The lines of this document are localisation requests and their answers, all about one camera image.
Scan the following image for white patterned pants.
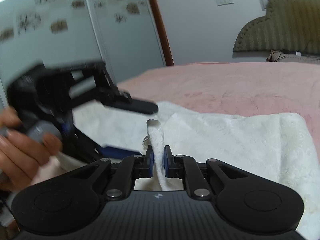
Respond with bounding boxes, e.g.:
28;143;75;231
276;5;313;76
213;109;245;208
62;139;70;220
73;101;319;239

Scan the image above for person's left hand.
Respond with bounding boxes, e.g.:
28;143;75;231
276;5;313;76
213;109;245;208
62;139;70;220
1;107;62;191

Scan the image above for white sliding wardrobe door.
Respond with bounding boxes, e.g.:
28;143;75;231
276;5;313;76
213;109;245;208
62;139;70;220
1;0;166;107

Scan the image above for pink floral bed blanket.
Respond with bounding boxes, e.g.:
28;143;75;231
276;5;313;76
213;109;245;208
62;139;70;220
0;61;320;230

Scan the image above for grey pillow at headboard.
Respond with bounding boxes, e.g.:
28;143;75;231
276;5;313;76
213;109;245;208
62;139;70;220
266;50;319;64

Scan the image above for olive green padded headboard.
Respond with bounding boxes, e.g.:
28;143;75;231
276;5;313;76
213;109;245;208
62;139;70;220
233;0;319;54

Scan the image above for brown wooden door frame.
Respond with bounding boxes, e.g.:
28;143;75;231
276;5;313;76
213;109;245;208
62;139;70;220
149;0;174;66

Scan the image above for white wall switch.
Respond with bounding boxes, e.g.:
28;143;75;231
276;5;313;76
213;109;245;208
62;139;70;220
216;0;234;6

